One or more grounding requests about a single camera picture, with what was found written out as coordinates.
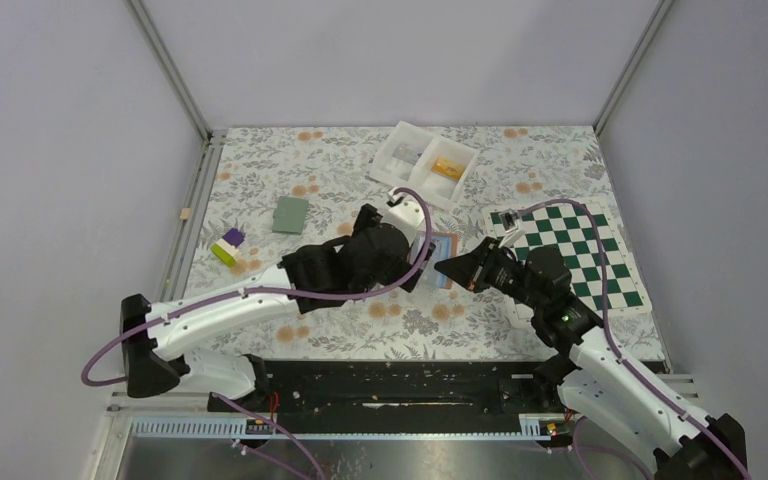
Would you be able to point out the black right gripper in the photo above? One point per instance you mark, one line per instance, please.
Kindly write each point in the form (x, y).
(471, 269)

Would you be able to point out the silver credit card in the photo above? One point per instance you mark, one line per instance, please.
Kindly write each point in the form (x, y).
(408, 153)

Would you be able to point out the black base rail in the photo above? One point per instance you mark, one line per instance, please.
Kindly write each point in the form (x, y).
(471, 398)

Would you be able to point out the blue credit card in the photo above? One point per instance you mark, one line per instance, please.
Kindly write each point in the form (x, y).
(445, 246)

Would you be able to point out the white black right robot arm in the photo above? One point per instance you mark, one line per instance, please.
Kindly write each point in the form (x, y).
(593, 376)

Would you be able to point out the gold credit card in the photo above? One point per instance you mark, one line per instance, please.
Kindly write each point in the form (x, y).
(448, 168)

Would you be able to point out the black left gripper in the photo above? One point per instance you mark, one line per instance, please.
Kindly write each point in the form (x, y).
(400, 274)

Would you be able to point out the green white chessboard mat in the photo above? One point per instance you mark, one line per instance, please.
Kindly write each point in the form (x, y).
(588, 250)

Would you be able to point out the purple white green block stack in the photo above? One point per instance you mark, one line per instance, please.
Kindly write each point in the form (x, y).
(226, 248)

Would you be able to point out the white two-compartment plastic bin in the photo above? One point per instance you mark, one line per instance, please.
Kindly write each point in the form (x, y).
(436, 190)

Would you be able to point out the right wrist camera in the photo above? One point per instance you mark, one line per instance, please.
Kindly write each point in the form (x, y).
(511, 221)

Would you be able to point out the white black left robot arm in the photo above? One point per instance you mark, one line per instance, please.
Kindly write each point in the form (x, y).
(164, 345)

